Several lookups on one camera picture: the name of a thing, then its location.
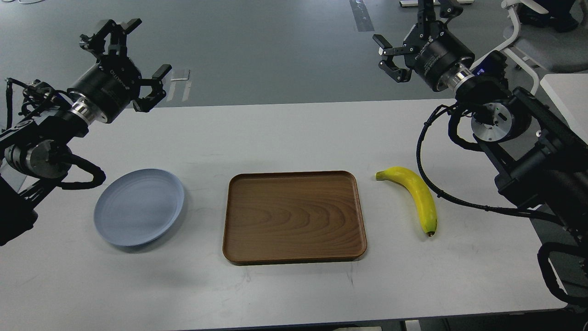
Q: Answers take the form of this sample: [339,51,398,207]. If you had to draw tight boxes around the yellow banana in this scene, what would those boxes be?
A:
[374,167,438,237]

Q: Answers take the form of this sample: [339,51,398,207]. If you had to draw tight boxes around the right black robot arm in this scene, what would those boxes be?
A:
[373,0,587,308]

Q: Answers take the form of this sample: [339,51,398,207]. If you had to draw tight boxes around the blue round plate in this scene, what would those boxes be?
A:
[94,168,185,247]

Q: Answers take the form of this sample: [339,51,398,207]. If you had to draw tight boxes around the white side table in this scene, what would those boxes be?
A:
[540,73,588,142]

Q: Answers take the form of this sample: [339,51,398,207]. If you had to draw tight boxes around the brown wooden tray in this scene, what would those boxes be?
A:
[222,171,368,265]

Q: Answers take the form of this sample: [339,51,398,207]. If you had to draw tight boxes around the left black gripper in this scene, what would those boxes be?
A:
[68,18,172,124]

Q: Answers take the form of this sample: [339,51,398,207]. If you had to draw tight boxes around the grey floor tape strip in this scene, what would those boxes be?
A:
[348,0,375,32]

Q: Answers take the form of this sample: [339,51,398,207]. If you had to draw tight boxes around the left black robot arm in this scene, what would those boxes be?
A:
[0,18,172,245]

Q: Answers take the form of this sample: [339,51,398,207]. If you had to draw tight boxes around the white floor tape marks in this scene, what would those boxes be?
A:
[166,68,192,102]

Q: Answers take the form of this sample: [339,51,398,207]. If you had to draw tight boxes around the white office chair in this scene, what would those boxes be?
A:
[469,0,588,95]

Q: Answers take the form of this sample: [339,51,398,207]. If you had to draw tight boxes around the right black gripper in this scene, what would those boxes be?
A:
[373,0,475,92]

